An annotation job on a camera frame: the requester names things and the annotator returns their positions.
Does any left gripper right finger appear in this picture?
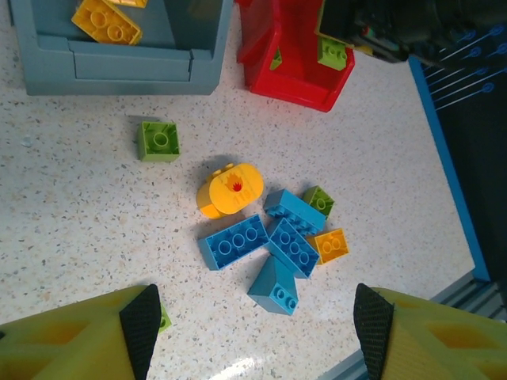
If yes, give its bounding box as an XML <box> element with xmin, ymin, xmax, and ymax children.
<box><xmin>353</xmin><ymin>283</ymin><xmax>507</xmax><ymax>380</ymax></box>

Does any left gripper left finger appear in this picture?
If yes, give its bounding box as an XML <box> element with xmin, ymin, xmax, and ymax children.
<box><xmin>0</xmin><ymin>283</ymin><xmax>163</xmax><ymax>380</ymax></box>

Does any red plastic bin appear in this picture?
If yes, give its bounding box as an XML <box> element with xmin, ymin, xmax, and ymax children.
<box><xmin>234</xmin><ymin>0</ymin><xmax>356</xmax><ymax>114</ymax></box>

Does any blue sloped lego brick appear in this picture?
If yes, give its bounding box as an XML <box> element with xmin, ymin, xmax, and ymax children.
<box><xmin>247</xmin><ymin>255</ymin><xmax>299</xmax><ymax>317</ymax></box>

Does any yellow rounded lego piece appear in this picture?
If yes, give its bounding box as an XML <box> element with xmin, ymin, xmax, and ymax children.
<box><xmin>196</xmin><ymin>161</ymin><xmax>265</xmax><ymax>220</ymax></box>

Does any small green lego brick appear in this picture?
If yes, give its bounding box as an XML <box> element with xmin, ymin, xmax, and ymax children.
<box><xmin>137</xmin><ymin>120</ymin><xmax>181</xmax><ymax>163</ymax></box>
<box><xmin>303</xmin><ymin>184</ymin><xmax>336</xmax><ymax>221</ymax></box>

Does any gray plastic bin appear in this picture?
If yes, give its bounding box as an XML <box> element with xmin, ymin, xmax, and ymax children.
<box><xmin>7</xmin><ymin>0</ymin><xmax>234</xmax><ymax>97</ymax></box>

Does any blue table edge strip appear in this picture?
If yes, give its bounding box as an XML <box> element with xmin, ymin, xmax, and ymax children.
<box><xmin>407</xmin><ymin>55</ymin><xmax>493</xmax><ymax>283</ymax></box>

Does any small yellow lego brick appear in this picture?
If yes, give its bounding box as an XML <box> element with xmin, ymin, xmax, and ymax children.
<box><xmin>312</xmin><ymin>228</ymin><xmax>350</xmax><ymax>265</ymax></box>

